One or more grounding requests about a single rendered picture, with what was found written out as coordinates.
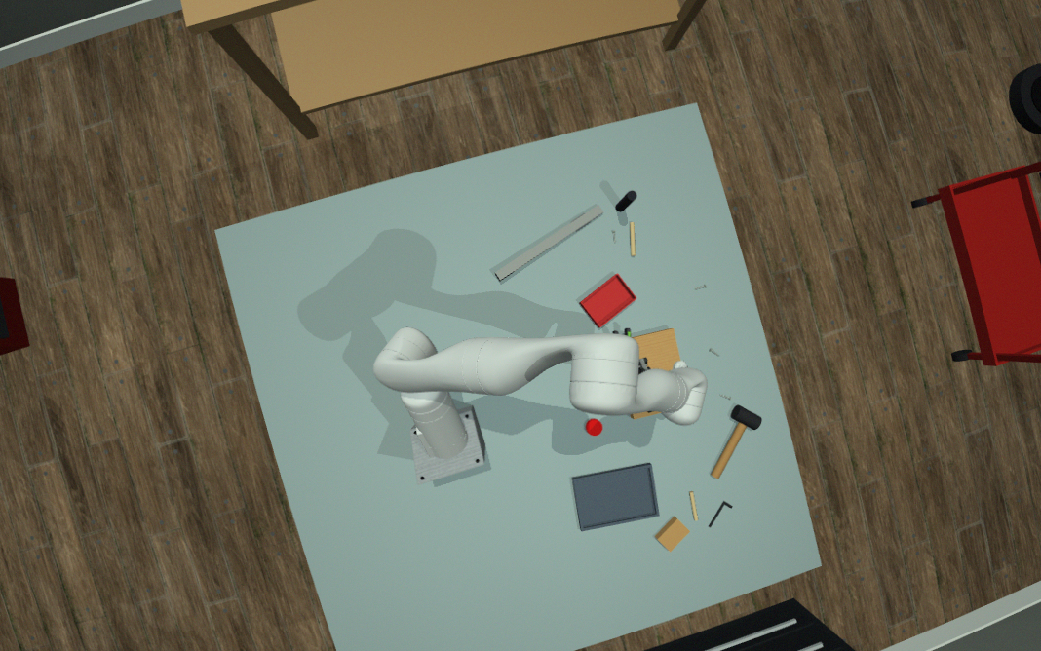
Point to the black mallet with wooden handle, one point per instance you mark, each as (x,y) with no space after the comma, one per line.
(746,419)

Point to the red open tray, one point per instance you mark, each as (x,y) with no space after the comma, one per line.
(608,300)

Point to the tan rectangular block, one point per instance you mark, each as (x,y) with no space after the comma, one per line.
(672,533)

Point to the light brown wooden board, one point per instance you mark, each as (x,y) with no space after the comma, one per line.
(660,349)

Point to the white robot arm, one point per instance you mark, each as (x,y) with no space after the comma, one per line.
(604,379)

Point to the black cylinder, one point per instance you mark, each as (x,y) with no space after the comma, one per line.
(626,200)

